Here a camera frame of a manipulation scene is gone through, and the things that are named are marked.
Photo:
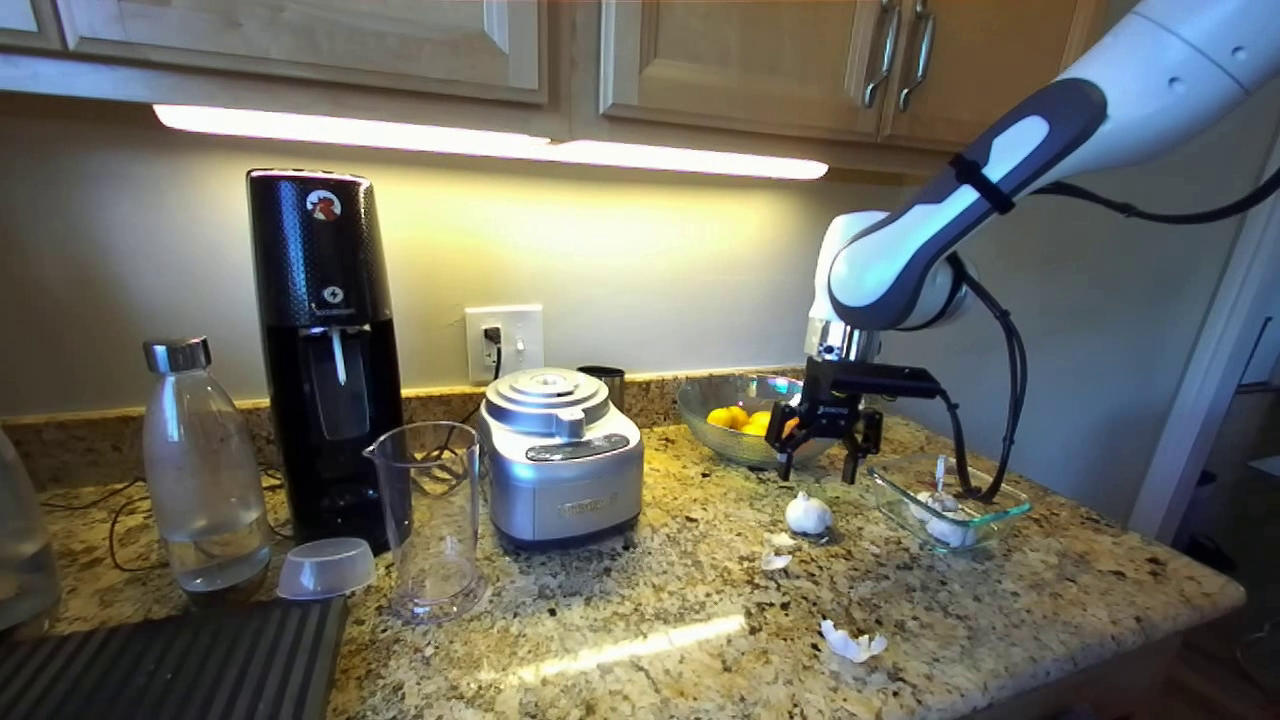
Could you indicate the clear bottle with metal cap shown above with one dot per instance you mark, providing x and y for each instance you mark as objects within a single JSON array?
[{"x": 204, "y": 492}]

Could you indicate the black soda maker machine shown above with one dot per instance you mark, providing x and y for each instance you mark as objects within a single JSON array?
[{"x": 324, "y": 347}]

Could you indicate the wide wooden cabinet door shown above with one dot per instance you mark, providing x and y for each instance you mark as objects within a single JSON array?
[{"x": 294, "y": 41}]

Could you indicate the round glass fruit bowl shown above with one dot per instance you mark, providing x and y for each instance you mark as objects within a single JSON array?
[{"x": 715, "y": 442}]

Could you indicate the white wall outlet plate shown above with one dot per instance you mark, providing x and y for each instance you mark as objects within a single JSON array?
[{"x": 520, "y": 342}]

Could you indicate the black ridged mat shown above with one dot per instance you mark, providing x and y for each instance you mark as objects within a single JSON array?
[{"x": 173, "y": 661}]

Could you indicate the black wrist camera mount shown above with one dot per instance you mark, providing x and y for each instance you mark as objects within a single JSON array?
[{"x": 881, "y": 381}]

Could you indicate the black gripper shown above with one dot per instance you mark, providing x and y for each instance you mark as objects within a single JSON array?
[{"x": 830, "y": 422}]

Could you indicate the large garlic skin peel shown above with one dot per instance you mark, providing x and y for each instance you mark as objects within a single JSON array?
[{"x": 854, "y": 644}]

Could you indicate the under-cabinet light strip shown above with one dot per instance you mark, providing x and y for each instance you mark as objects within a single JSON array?
[{"x": 495, "y": 140}]

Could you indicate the clear plastic processor jug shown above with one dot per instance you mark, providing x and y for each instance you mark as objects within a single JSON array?
[{"x": 426, "y": 532}]

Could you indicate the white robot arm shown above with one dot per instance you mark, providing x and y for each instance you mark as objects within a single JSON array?
[{"x": 1067, "y": 121}]

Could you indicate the white round lid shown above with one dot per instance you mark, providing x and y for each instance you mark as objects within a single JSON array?
[{"x": 324, "y": 568}]

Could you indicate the black power plug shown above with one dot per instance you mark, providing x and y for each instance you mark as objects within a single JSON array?
[{"x": 495, "y": 350}]

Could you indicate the square clear glass bowl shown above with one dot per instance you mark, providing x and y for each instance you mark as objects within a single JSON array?
[{"x": 1003, "y": 512}]

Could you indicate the silver food processor base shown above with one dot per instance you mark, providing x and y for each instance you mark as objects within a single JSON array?
[{"x": 563, "y": 467}]

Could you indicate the yellow lemon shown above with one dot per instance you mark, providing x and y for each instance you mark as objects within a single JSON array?
[
  {"x": 724, "y": 417},
  {"x": 757, "y": 426}
]

